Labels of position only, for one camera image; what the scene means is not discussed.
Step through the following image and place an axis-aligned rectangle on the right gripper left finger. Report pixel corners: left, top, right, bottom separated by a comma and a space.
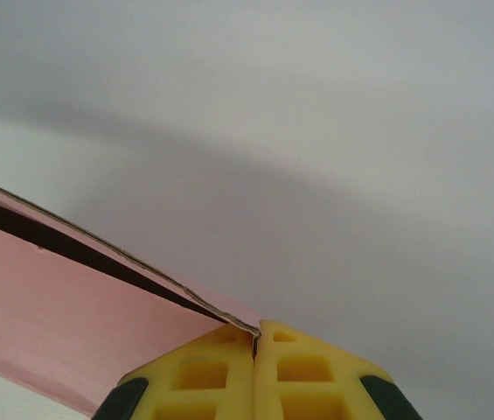
92, 325, 257, 420

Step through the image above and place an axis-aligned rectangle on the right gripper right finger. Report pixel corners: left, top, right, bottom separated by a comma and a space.
254, 318, 423, 420

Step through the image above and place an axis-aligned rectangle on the pink cloth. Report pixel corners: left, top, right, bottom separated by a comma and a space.
0, 172, 261, 415

